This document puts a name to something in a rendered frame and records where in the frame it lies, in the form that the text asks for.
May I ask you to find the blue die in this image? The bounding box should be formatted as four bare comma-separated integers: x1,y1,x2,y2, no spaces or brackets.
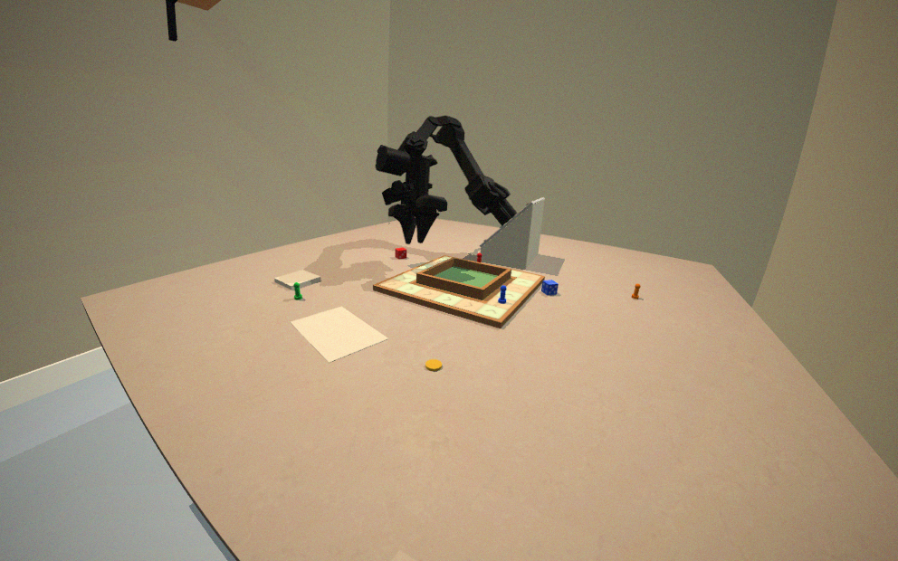
541,280,559,296

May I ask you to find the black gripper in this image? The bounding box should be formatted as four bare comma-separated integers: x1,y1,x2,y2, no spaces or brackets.
388,176,447,244

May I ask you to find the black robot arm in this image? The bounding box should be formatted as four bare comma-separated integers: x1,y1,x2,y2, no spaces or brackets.
376,116,517,226

